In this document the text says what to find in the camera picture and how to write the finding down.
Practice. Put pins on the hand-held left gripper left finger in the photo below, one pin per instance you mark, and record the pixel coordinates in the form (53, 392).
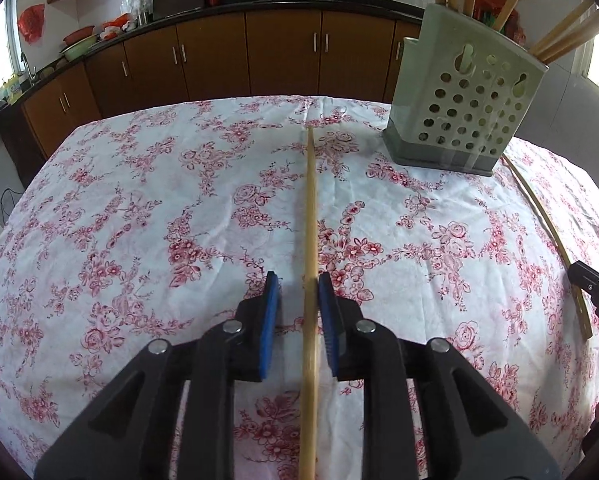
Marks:
(270, 330)

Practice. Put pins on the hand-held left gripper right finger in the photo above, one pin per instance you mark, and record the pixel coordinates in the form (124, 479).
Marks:
(328, 330)

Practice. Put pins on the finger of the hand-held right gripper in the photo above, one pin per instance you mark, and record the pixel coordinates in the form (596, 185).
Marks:
(592, 277)

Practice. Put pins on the green perforated utensil holder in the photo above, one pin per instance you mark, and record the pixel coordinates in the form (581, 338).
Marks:
(409, 85)

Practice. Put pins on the red floral white tablecloth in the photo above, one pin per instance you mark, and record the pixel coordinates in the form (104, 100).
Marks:
(154, 210)

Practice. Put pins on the long brown base cabinet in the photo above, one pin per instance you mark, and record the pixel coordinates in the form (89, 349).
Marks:
(279, 55)

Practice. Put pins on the short brown base cabinet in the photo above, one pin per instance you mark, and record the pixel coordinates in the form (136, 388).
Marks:
(54, 110)

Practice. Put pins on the black kitchen countertop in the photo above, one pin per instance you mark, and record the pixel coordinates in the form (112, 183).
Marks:
(279, 4)

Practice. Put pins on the green basin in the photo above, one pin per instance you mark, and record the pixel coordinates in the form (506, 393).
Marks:
(79, 52)

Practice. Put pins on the red and white dishes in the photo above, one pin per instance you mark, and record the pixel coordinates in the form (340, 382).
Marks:
(117, 27)

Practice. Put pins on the clear glass jars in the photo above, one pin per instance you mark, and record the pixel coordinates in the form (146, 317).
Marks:
(140, 10)

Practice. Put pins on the red basin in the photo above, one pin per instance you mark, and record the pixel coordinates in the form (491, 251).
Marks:
(79, 36)

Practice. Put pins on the yellow container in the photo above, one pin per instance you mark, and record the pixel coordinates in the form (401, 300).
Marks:
(13, 89)

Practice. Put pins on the metal faucet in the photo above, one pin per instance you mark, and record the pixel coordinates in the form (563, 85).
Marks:
(27, 67)

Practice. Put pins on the red paper decoration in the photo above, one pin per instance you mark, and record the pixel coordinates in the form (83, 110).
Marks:
(32, 22)

